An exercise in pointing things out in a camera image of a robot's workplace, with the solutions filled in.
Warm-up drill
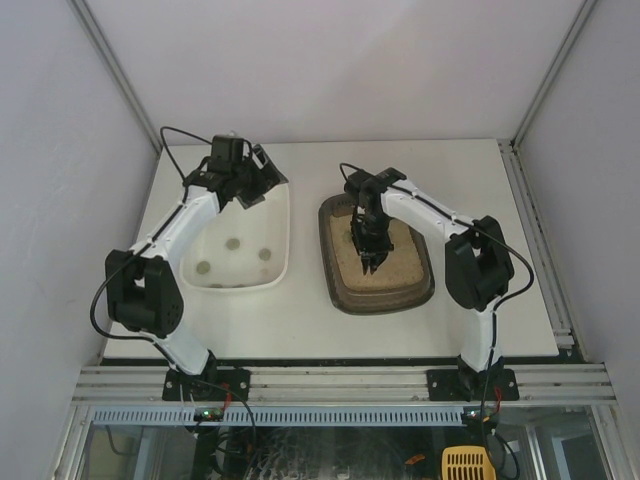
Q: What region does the black left camera cable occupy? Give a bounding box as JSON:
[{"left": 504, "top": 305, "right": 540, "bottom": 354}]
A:
[{"left": 88, "top": 125, "right": 214, "bottom": 341}]

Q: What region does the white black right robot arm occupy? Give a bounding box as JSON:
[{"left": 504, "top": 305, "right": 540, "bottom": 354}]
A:
[{"left": 343, "top": 167, "right": 514, "bottom": 391}]

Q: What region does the black slotted litter scoop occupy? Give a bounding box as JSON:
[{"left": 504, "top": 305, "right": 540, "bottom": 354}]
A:
[{"left": 350, "top": 208, "right": 367, "bottom": 255}]

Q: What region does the aluminium front frame rail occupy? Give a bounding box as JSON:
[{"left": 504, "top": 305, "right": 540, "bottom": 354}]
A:
[{"left": 72, "top": 364, "right": 616, "bottom": 405}]

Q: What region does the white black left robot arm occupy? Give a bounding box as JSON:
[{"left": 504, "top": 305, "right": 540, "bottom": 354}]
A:
[{"left": 98, "top": 135, "right": 288, "bottom": 377}]

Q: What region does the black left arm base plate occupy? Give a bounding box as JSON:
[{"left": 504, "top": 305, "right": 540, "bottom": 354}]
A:
[{"left": 162, "top": 369, "right": 251, "bottom": 402}]

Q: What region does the yellow slotted litter scoop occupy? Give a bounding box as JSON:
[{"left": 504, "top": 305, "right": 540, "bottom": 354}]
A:
[{"left": 441, "top": 445, "right": 497, "bottom": 480}]

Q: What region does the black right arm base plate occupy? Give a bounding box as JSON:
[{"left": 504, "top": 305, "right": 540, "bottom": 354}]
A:
[{"left": 426, "top": 369, "right": 520, "bottom": 402}]

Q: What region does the grey slotted cable duct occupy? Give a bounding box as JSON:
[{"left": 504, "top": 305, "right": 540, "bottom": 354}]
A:
[{"left": 92, "top": 405, "right": 479, "bottom": 427}]

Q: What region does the black camera cable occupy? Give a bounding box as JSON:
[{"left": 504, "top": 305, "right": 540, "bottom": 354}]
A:
[
  {"left": 88, "top": 125, "right": 214, "bottom": 341},
  {"left": 338, "top": 162, "right": 535, "bottom": 314}
]

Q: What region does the white plastic waste tray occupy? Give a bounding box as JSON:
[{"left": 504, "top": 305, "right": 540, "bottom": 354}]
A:
[{"left": 180, "top": 184, "right": 291, "bottom": 292}]

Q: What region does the black right camera cable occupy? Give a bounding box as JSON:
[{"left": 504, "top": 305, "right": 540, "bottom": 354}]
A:
[{"left": 338, "top": 162, "right": 535, "bottom": 314}]

